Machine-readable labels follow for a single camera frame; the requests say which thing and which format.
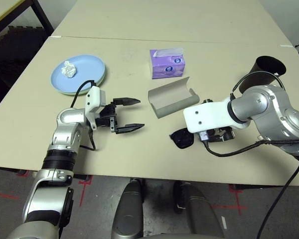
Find wooden side table black frame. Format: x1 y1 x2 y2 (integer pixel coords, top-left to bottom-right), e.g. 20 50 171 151
0 0 54 42

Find red floor tape mark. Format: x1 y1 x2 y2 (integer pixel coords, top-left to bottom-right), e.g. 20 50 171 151
77 175 94 208
212 184 249 216
0 192 18 200

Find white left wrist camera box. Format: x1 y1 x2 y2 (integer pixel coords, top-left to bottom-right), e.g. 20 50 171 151
84 86 107 131

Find grey glasses case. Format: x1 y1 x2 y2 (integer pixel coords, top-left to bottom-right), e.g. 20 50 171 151
148 76 199 120

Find grey robot leg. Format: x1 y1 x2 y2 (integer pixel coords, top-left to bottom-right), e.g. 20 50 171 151
111 179 146 239
174 181 225 239

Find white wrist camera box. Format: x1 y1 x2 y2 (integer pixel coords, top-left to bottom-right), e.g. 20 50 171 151
84 86 107 131
183 98 248 143

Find black foam floor mat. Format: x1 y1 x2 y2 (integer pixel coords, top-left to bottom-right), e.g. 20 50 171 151
0 24 48 110

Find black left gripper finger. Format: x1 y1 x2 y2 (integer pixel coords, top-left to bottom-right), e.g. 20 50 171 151
115 122 146 135
112 97 142 107

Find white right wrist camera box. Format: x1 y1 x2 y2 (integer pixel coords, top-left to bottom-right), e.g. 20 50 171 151
183 98 248 143

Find blue plastic plate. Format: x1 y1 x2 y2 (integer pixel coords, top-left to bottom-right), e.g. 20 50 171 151
50 54 106 95

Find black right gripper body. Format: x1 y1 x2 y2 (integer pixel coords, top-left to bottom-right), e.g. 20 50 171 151
206 126 237 143

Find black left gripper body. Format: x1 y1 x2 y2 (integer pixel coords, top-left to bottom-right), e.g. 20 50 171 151
95 102 119 132

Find black plastic cup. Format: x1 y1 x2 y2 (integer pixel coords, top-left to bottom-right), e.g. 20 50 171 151
239 55 287 94

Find black sunglasses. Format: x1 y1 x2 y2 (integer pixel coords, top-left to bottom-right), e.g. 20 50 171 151
169 127 196 150

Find grey robot right leg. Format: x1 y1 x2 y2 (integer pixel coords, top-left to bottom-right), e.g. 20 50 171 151
174 181 225 239

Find grey robot left leg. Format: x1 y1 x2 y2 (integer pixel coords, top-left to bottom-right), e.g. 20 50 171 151
111 179 146 239

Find purple tissue box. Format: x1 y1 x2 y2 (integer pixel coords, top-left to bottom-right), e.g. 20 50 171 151
149 47 185 80

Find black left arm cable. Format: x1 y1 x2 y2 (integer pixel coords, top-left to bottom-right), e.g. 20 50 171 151
71 79 98 151

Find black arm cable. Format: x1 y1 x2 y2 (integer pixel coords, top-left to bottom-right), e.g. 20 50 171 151
204 71 299 239
71 79 98 151

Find green plastic plate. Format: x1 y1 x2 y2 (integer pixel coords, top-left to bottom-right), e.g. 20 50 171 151
56 71 108 97

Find white tissue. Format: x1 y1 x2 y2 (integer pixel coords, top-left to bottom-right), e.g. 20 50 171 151
61 60 77 78

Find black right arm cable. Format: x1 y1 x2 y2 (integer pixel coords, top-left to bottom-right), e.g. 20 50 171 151
204 71 299 239

